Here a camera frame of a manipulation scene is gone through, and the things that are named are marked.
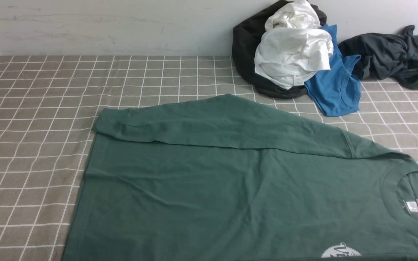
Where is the white crumpled shirt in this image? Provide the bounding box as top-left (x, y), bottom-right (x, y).
top-left (254, 0), bottom-right (334, 90)

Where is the black crumpled garment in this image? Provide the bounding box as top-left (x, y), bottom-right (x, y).
top-left (232, 0), bottom-right (327, 99)

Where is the green long-sleeved shirt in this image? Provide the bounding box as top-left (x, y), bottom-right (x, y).
top-left (62, 94), bottom-right (418, 261)

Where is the dark grey crumpled shirt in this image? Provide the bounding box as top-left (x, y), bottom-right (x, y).
top-left (338, 25), bottom-right (418, 90)

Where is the grey checkered tablecloth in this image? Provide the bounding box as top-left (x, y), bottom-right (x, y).
top-left (0, 55), bottom-right (418, 261)

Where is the blue tank top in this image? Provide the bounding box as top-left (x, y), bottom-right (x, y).
top-left (305, 24), bottom-right (361, 117)

